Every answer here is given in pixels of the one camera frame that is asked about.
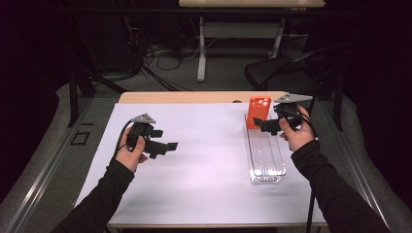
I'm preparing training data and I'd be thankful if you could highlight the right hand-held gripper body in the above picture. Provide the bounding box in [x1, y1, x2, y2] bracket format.
[263, 92, 314, 136]

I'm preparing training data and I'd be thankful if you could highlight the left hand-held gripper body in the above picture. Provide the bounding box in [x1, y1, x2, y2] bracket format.
[126, 113, 169, 159]

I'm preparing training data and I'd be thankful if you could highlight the orange phone case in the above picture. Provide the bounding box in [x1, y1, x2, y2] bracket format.
[246, 95, 272, 130]

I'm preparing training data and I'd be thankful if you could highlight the clear plastic packaging box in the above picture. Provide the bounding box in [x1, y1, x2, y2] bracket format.
[243, 113, 288, 186]

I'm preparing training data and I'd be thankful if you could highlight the person's left hand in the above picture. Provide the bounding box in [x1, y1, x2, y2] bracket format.
[115, 126, 150, 173]

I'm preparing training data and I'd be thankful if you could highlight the person's right hand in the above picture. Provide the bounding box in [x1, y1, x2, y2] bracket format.
[279, 105, 316, 152]

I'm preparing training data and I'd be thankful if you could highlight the black folding chair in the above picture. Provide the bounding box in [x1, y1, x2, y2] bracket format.
[244, 42, 349, 130]

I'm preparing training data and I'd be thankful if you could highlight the white table mat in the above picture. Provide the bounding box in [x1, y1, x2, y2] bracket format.
[74, 102, 328, 226]

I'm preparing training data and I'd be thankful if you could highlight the wooden table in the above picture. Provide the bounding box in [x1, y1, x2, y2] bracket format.
[108, 90, 328, 229]

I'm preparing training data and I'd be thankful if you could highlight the black metal stand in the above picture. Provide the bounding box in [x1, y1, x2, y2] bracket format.
[66, 64, 129, 128]

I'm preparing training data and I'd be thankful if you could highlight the white-legged wooden desk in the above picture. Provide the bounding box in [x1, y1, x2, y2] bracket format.
[178, 0, 326, 83]

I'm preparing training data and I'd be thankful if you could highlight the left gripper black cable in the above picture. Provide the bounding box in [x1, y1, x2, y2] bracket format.
[106, 118, 134, 169]

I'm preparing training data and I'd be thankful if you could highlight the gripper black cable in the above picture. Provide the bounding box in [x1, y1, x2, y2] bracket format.
[106, 118, 134, 169]
[281, 108, 320, 233]

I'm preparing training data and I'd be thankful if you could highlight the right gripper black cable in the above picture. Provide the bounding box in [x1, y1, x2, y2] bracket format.
[281, 108, 320, 233]

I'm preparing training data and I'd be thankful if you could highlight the bundle of floor cables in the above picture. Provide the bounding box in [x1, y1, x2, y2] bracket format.
[142, 42, 202, 91]

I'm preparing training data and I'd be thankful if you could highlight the aluminium floor rail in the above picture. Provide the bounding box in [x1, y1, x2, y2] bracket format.
[6, 96, 95, 233]
[319, 100, 393, 233]

